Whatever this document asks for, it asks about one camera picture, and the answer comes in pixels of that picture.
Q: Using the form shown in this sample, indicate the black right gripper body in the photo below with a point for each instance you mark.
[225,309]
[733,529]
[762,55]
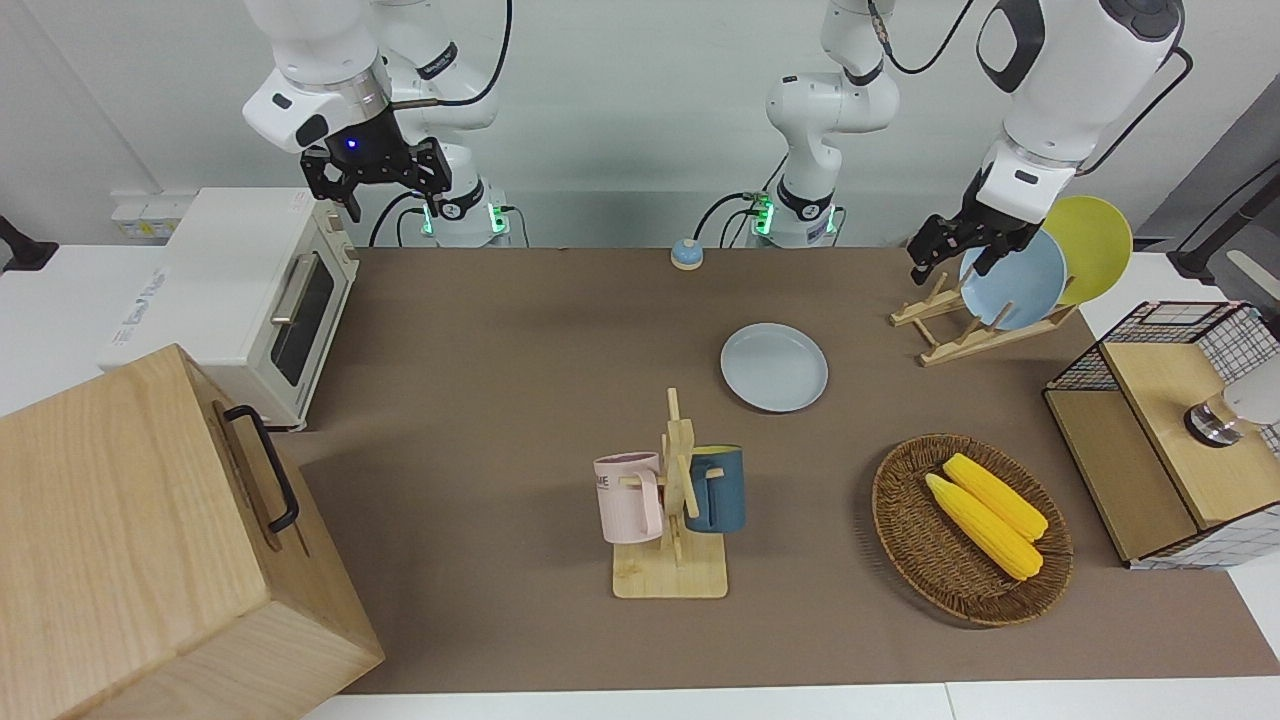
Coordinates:
[380,160]

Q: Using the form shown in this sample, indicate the black tripod stand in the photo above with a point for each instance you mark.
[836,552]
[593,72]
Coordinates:
[1195,262]

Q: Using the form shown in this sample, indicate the black stand foot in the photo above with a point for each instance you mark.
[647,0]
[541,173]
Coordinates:
[20,250]

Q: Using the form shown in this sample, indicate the brown table mat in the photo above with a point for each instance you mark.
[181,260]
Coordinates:
[500,400]

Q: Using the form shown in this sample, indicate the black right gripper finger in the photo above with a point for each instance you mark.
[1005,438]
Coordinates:
[436,198]
[350,205]

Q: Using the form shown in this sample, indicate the yellow corn cob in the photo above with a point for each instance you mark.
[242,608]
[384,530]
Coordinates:
[985,530]
[1000,495]

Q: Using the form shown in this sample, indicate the wooden plate rack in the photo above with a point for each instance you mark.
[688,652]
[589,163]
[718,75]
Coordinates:
[960,350]

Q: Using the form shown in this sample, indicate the wooden drawer cabinet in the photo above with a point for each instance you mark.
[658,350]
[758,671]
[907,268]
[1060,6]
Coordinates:
[130,540]

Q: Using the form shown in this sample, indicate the blue service bell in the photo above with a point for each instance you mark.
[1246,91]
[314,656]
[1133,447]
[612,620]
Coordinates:
[686,257]

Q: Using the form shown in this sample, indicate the white toaster oven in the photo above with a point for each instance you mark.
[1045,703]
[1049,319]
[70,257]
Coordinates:
[220,260]

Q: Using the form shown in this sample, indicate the gray plate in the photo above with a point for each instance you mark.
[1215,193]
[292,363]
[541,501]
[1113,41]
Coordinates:
[774,367]

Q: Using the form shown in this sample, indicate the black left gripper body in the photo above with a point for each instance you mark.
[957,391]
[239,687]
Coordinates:
[985,225]

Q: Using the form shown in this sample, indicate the dark blue mug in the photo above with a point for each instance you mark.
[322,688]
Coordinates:
[722,495]

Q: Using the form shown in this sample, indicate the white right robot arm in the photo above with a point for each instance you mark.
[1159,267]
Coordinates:
[320,60]

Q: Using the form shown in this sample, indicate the wooden mug tree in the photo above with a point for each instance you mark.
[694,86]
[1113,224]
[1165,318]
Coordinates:
[670,575]

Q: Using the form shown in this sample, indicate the brown wicker basket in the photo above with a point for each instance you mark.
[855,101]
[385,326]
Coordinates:
[930,540]

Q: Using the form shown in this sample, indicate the pink mug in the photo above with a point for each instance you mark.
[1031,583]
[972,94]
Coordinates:
[625,505]

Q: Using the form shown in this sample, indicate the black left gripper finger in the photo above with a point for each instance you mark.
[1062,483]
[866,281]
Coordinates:
[987,260]
[924,260]

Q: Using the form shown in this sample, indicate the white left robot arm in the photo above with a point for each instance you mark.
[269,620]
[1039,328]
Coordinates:
[1080,70]

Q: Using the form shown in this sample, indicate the yellow plate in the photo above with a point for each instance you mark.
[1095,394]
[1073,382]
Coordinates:
[1095,245]

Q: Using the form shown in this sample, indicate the light blue plate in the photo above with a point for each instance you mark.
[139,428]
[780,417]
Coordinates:
[1025,285]

